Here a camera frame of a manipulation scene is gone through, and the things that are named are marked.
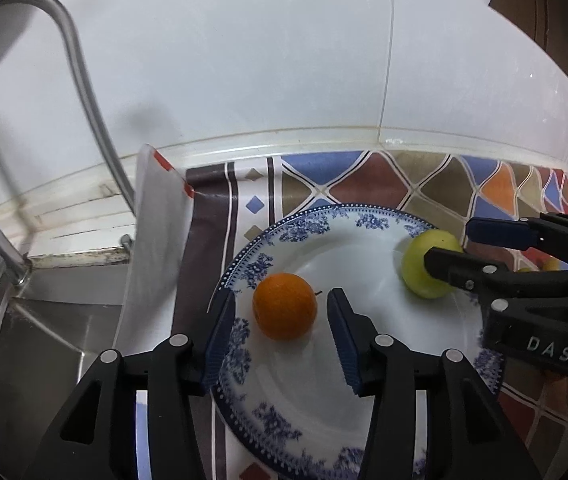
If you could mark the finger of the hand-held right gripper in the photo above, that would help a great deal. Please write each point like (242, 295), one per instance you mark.
(453, 267)
(498, 232)

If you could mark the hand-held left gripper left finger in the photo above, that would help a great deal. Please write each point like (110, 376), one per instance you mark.
(221, 330)

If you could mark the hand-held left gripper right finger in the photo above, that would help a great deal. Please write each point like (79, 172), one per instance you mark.
(343, 340)

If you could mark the green apple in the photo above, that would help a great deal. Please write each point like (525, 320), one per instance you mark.
(416, 265)

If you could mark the orange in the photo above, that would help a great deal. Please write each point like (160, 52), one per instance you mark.
(284, 305)

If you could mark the blue white patterned plate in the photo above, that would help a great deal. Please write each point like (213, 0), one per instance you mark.
(363, 270)

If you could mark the white plastic sheet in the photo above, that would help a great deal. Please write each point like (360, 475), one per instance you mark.
(159, 240)

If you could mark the colourful checkered tablecloth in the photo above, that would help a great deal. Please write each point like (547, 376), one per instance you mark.
(363, 180)

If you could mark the steel sink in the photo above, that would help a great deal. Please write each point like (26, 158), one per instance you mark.
(29, 360)

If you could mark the slim gooseneck faucet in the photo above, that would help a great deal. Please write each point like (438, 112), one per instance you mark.
(81, 85)

